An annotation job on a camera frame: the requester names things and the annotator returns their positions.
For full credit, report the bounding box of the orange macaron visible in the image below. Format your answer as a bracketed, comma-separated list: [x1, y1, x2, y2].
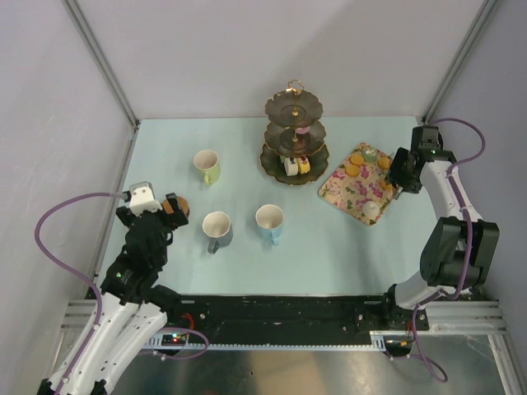
[350, 154, 365, 166]
[345, 165, 361, 177]
[378, 157, 390, 170]
[381, 180, 393, 191]

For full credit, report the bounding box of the white cup pastry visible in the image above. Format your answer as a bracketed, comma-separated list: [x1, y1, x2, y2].
[283, 158, 299, 177]

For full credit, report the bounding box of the right aluminium frame post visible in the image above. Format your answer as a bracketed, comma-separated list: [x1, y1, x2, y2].
[420, 0, 502, 123]

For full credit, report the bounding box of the aluminium frame post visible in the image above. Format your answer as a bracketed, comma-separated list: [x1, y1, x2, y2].
[62, 0, 140, 132]
[420, 0, 502, 123]

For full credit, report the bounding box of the three-tier dark cake stand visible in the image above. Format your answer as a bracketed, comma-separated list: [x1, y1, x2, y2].
[259, 79, 329, 187]

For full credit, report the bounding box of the white cupcake pastry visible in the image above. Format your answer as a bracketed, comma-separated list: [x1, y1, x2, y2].
[362, 201, 380, 219]

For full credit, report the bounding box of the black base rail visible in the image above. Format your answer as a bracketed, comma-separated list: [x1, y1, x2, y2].
[168, 295, 430, 349]

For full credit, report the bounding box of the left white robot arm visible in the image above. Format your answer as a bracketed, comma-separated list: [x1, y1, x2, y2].
[38, 186, 190, 394]

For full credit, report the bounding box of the grey mug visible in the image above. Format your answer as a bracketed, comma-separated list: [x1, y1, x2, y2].
[202, 211, 233, 254]

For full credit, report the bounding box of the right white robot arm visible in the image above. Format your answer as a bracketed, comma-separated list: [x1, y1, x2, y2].
[380, 125, 500, 330]

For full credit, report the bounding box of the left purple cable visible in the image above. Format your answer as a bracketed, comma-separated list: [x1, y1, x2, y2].
[34, 192, 210, 395]

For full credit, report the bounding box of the left aluminium frame post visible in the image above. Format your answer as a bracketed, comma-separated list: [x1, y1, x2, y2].
[62, 0, 140, 132]

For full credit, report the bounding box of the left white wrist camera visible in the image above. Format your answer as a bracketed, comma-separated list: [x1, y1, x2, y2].
[124, 181, 161, 216]

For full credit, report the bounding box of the green mug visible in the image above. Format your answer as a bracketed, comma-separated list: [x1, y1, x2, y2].
[193, 150, 221, 186]

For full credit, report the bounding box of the circuit board with leds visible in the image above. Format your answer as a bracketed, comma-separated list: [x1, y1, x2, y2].
[161, 333, 188, 346]

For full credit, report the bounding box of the floral rectangular tray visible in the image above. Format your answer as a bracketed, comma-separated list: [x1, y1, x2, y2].
[318, 142, 394, 226]

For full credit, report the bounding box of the wooden coaster stack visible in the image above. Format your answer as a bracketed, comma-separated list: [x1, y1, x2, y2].
[161, 195, 190, 218]

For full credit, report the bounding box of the blue mug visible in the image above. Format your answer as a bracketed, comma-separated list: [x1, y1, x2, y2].
[255, 204, 285, 246]

